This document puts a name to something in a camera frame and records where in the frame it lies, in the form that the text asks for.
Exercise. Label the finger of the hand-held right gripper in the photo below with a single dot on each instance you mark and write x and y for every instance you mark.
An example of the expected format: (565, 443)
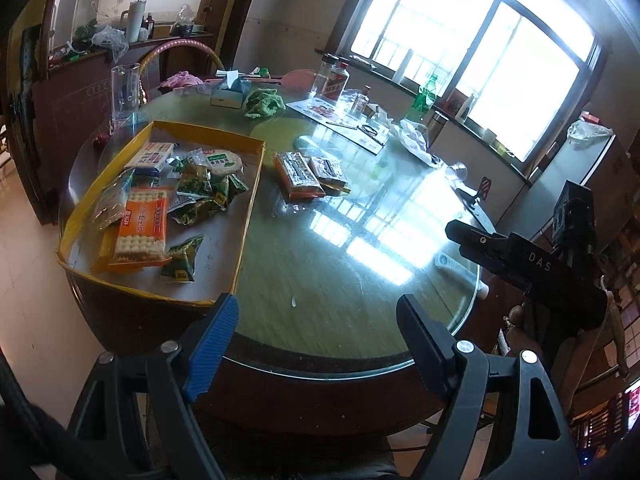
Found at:
(482, 259)
(475, 234)

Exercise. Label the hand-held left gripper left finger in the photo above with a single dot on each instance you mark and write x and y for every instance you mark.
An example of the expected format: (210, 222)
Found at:
(212, 345)

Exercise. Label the white red liquor bottle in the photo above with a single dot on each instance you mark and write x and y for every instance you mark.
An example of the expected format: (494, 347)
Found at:
(339, 84)

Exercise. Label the wine glass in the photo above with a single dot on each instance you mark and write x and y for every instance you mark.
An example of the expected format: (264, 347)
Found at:
(457, 172)

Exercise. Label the printed paper placemat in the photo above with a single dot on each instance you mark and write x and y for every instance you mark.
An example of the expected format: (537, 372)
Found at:
(340, 117)

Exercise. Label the small glass bottle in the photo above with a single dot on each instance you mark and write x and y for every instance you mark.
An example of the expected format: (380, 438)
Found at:
(360, 102)

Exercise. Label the white tumbler with straw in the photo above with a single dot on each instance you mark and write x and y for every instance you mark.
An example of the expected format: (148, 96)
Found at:
(135, 22)

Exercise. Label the person's right forearm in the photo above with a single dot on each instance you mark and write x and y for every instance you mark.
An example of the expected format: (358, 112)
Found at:
(614, 325)

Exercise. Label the dark wooden sideboard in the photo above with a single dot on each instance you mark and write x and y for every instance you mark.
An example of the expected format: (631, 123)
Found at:
(75, 110)

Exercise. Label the crumpled clear plastic bag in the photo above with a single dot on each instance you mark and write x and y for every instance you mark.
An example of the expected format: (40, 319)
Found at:
(110, 40)

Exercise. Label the pink hand fan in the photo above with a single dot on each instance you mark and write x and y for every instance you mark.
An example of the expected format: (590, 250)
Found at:
(300, 77)

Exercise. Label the small red object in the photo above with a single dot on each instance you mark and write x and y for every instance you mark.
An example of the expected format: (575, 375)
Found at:
(100, 141)

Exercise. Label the orange cracker packet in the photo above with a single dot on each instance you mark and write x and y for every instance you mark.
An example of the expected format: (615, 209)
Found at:
(142, 230)

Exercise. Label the metal thermos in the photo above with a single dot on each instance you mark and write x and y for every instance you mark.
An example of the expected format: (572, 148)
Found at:
(439, 122)

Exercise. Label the tissue box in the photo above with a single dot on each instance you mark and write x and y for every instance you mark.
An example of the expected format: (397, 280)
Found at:
(230, 92)

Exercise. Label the white plastic bags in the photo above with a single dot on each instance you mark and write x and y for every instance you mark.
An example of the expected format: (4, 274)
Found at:
(415, 135)

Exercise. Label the clear bottle with black cap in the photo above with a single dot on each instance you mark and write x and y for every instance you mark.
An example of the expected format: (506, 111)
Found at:
(325, 75)

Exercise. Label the pink cloth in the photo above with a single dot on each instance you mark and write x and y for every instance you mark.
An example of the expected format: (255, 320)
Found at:
(180, 80)

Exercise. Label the green plastic bottle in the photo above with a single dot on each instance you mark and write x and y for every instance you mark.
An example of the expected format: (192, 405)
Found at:
(422, 102)

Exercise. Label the cluttered shelf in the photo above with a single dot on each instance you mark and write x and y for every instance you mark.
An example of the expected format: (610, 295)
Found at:
(610, 420)

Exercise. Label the grey refrigerator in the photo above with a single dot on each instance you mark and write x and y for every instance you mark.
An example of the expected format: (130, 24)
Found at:
(575, 175)

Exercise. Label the round cracker packet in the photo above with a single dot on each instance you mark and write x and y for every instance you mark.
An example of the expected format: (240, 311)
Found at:
(225, 162)

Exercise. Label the pink hula hoop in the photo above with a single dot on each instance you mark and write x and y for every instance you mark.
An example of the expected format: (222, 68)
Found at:
(170, 47)

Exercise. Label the person's right hand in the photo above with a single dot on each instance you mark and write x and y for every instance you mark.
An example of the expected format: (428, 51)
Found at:
(516, 316)

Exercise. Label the clear sandwich biscuit packet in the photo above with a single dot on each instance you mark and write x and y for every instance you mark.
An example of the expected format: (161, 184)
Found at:
(112, 200)

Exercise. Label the brown cake packet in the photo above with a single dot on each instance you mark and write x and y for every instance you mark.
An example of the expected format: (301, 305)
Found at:
(327, 170)

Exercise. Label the white cream tube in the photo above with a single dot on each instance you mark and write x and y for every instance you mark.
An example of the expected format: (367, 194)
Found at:
(452, 265)

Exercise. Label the window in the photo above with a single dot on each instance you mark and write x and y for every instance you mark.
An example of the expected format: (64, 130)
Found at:
(475, 35)

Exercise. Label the white plastic bag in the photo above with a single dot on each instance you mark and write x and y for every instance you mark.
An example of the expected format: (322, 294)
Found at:
(590, 131)

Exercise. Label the small green snack packet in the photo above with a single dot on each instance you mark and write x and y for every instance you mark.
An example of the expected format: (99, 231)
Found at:
(231, 190)
(194, 180)
(196, 212)
(182, 260)

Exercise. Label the black red table clamp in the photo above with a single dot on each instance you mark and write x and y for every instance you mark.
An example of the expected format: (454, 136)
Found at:
(480, 195)

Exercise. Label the small black looped object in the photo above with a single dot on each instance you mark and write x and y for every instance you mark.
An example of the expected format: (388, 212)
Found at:
(370, 130)

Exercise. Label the yellow cardboard tray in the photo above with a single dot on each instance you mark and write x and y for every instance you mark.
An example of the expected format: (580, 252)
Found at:
(220, 245)

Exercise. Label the orange red snack packet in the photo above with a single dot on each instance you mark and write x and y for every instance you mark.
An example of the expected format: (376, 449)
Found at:
(296, 176)

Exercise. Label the glass pitcher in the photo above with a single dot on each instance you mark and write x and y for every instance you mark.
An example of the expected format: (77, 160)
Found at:
(125, 92)

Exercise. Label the green cloth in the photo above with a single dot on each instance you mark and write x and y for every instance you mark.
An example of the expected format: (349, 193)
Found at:
(265, 102)

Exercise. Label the blue white cracker packet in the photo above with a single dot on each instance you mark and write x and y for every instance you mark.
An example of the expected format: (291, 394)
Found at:
(150, 155)

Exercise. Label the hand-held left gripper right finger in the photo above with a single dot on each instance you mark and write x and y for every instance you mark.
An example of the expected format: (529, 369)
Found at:
(425, 345)

